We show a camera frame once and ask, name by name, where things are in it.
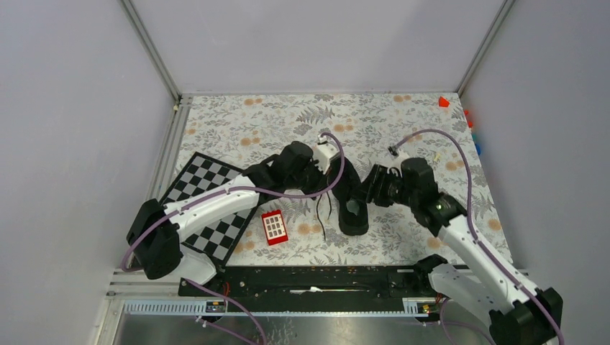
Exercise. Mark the floral patterned table mat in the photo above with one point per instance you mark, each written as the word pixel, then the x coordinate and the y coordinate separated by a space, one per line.
pixel 243 130

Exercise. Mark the red triangular block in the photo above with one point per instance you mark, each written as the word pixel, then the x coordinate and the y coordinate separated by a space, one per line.
pixel 443 102

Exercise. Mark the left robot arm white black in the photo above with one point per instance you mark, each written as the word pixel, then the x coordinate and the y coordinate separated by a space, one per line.
pixel 158 232

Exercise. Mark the red toy calculator block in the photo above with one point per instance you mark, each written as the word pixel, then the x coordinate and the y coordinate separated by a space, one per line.
pixel 274 227

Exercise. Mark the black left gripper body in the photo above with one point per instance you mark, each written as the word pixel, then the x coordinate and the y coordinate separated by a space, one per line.
pixel 311 177

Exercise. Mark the black sneaker shoe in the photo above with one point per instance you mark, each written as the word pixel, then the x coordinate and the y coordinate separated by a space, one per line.
pixel 352 213

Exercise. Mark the black shoelace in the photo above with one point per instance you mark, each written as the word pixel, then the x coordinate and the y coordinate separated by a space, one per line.
pixel 323 211

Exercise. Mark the black white chessboard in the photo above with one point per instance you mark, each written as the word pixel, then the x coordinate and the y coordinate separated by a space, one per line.
pixel 214 205

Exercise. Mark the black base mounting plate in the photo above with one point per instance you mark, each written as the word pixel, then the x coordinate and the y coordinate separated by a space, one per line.
pixel 328 282

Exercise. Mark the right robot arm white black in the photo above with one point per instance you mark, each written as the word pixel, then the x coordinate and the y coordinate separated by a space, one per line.
pixel 513 308

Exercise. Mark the orange red toy piece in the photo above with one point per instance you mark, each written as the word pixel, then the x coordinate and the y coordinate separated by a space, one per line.
pixel 468 118

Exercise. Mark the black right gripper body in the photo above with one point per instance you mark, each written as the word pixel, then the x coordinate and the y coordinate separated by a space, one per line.
pixel 390 188

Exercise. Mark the grey slotted cable duct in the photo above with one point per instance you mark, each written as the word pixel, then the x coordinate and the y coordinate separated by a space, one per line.
pixel 309 307

